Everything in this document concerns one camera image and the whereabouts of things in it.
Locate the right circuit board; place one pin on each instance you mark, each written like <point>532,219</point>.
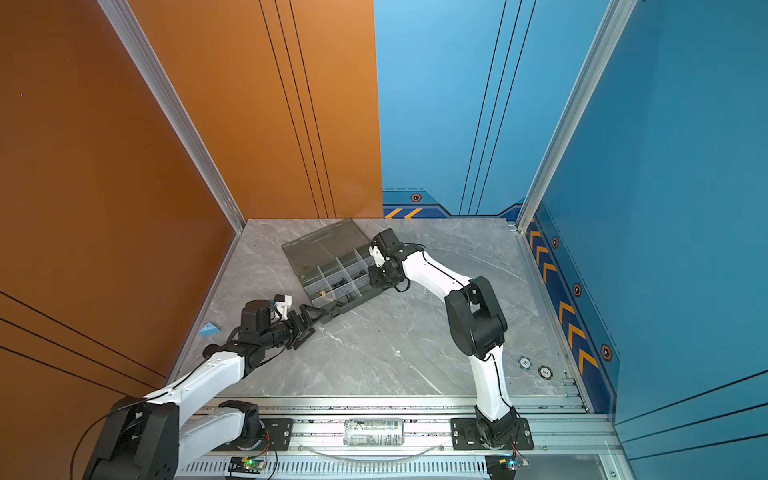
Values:
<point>504,467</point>

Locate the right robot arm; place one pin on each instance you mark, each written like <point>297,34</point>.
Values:
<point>476,323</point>

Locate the white round marker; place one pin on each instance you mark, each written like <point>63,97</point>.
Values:
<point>525,363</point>

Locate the right aluminium corner post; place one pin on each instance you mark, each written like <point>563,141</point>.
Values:
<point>610,30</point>

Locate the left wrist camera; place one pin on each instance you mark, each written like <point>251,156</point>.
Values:
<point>282,304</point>

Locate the aluminium corner post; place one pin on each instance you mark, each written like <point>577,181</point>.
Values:
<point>610,30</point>
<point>129,31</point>

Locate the circuit board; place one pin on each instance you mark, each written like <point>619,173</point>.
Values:
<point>504,467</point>
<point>246,466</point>

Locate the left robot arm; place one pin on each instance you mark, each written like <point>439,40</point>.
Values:
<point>192,396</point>

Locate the black round marker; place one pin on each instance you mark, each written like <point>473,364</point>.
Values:
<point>545,372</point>

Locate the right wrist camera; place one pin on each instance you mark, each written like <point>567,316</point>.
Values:
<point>377,255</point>

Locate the black round cap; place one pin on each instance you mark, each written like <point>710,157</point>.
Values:
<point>209,350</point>

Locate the left aluminium corner post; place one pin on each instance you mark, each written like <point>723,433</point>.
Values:
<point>129,31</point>

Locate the aluminium front rail frame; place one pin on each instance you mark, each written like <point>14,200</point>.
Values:
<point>427,426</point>

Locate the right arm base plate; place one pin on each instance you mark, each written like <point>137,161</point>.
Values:
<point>505,434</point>

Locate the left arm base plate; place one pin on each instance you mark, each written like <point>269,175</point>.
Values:
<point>273,434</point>

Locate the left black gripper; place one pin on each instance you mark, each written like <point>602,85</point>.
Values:
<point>301,330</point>

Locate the left circuit board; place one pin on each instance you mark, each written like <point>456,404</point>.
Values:
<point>246,466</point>

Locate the blue triangular wedge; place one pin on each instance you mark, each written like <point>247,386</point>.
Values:
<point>208,329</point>

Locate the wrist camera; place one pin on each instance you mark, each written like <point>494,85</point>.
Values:
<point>282,304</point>
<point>377,255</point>

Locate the grey plastic organizer box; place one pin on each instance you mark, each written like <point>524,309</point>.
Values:
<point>321,258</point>

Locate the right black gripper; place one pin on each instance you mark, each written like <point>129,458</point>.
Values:
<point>376,281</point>

